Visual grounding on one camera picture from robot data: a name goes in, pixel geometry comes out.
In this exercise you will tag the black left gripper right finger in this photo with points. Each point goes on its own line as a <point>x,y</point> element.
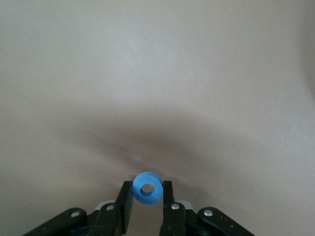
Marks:
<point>174,221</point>

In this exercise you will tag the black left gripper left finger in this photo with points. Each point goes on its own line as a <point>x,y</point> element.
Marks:
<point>110,221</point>

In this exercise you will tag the blue foam letter o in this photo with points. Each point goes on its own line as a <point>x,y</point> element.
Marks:
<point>152,197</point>

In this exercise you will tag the brown table cover sheet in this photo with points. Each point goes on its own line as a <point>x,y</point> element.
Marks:
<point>157,73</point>

